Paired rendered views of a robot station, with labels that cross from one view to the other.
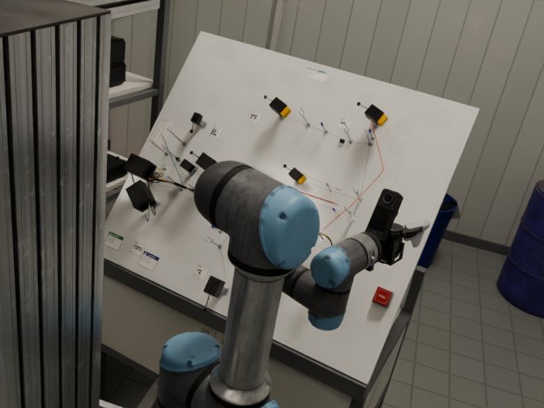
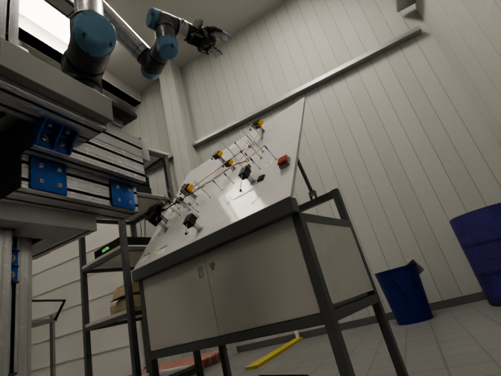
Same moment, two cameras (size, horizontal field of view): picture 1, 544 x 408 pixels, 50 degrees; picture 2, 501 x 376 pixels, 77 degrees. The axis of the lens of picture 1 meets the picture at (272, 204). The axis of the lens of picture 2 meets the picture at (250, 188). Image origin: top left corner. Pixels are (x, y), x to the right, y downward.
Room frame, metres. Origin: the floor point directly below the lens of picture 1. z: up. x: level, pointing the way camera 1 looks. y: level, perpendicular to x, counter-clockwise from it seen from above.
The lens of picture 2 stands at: (0.19, -0.47, 0.47)
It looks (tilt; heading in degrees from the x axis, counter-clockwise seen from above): 21 degrees up; 10
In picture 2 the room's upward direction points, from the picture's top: 15 degrees counter-clockwise
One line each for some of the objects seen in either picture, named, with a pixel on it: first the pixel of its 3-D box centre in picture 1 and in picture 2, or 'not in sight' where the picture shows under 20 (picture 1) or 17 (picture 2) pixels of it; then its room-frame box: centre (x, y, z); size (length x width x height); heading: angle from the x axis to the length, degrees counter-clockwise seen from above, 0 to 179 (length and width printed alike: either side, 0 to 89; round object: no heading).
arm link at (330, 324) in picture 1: (322, 298); (165, 45); (1.05, -0.14, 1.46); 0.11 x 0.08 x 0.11; 53
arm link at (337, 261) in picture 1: (337, 264); (162, 22); (1.03, -0.16, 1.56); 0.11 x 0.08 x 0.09; 142
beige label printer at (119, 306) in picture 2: not in sight; (138, 294); (2.18, 0.82, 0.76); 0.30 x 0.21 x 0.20; 160
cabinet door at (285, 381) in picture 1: (274, 395); (253, 278); (1.62, -0.13, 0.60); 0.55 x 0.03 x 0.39; 66
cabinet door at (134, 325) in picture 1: (155, 333); (177, 304); (1.84, 0.37, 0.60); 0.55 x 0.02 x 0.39; 66
